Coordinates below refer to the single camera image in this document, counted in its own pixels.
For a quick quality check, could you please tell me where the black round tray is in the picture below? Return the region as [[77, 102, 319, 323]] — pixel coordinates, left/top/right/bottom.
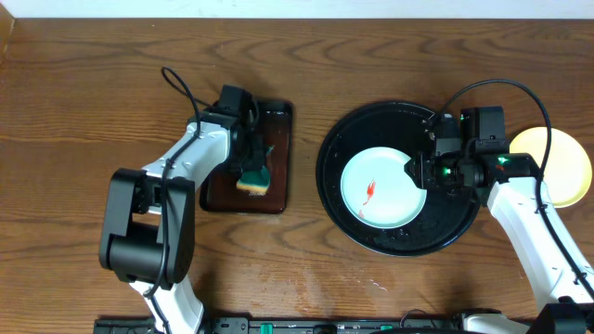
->
[[316, 100, 479, 257]]

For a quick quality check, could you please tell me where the green yellow sponge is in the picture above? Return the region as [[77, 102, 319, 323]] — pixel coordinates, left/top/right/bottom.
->
[[236, 146, 275, 196]]

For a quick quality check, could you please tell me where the black rectangular tray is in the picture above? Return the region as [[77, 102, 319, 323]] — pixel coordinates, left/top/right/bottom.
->
[[200, 99, 292, 214]]

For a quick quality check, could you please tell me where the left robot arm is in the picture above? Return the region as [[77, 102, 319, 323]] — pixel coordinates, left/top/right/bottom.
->
[[98, 110, 265, 333]]

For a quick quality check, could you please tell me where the yellow plate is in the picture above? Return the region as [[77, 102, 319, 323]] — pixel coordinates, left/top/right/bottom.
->
[[510, 127, 593, 208]]

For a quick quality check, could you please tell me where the pale blue plate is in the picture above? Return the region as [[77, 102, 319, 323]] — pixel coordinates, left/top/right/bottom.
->
[[340, 147, 427, 229]]

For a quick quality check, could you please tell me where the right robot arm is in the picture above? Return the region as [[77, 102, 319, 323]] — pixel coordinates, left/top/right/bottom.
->
[[405, 115, 593, 333]]

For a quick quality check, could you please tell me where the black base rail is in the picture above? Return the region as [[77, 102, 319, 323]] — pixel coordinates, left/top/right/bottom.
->
[[93, 317, 461, 334]]

